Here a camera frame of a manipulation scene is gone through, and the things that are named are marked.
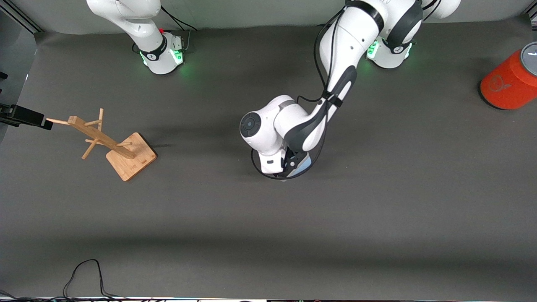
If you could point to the light blue cup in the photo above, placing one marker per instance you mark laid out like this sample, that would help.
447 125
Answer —
304 170

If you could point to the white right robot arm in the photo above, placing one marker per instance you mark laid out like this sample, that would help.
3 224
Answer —
138 25

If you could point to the wooden cup rack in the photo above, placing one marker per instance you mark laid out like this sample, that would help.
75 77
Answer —
128 161

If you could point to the dark grey table mat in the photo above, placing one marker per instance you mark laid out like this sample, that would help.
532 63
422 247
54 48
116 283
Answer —
268 230

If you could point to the orange cylindrical canister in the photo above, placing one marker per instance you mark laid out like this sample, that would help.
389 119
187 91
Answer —
509 86

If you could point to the aluminium frame rail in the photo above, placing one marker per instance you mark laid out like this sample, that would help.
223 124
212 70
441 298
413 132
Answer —
529 17
25 19

